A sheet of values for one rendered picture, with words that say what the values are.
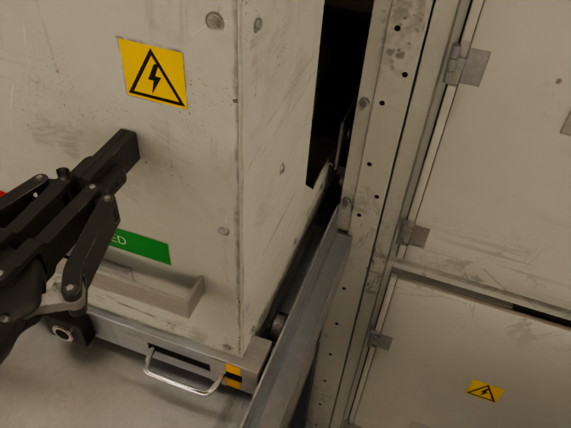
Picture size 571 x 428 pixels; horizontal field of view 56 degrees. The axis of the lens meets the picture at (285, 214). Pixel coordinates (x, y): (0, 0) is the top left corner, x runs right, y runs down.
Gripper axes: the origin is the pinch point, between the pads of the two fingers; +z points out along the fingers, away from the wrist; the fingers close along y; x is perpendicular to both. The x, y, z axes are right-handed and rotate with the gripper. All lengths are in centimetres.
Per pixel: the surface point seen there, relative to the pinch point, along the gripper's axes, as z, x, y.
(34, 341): -0.5, -38.4, -19.7
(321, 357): 37, -79, 15
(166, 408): -2.4, -38.4, 2.5
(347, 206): 38, -32, 15
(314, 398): 37, -99, 16
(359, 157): 37.7, -21.6, 15.6
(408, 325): 35, -55, 31
